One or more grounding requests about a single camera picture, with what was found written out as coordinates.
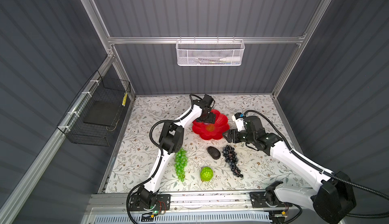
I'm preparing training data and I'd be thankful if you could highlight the green custard apple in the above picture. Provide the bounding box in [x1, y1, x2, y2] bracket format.
[200, 167, 214, 181]

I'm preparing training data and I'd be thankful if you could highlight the yellow tag on basket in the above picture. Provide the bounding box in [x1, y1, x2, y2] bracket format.
[122, 92, 128, 106]

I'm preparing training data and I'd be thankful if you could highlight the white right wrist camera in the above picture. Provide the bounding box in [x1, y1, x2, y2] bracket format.
[232, 113, 245, 132]

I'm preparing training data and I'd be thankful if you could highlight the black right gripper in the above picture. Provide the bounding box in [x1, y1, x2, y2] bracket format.
[221, 128, 254, 145]

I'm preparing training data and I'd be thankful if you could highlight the red flower-shaped fruit bowl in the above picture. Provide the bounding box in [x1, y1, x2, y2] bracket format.
[192, 109, 230, 140]

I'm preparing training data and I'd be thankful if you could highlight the black pad in basket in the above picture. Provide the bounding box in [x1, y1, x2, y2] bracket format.
[83, 101, 118, 127]

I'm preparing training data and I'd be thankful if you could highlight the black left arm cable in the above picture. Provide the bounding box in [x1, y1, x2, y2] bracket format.
[126, 94, 204, 224]

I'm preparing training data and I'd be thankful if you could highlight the black wire basket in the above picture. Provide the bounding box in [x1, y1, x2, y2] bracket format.
[57, 72, 131, 147]

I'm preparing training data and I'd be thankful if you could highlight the green grape bunch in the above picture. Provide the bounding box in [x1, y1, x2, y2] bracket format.
[174, 148, 188, 182]

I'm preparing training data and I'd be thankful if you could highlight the white marker in basket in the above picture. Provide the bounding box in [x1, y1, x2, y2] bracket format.
[219, 56, 242, 63]

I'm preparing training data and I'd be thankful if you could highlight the dark purple grape bunch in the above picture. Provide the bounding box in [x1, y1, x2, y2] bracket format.
[222, 145, 244, 178]

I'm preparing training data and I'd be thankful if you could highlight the black avocado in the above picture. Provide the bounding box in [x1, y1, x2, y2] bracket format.
[207, 147, 221, 160]

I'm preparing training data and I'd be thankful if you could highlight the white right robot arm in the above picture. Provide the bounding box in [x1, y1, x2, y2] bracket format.
[223, 113, 356, 224]

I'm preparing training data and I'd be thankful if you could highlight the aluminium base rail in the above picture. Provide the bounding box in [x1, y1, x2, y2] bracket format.
[81, 190, 323, 224]

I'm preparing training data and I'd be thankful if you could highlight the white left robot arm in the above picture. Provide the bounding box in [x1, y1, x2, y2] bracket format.
[136, 94, 216, 206]

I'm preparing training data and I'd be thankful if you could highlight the white wire mesh basket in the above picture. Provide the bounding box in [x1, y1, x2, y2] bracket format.
[175, 39, 245, 66]

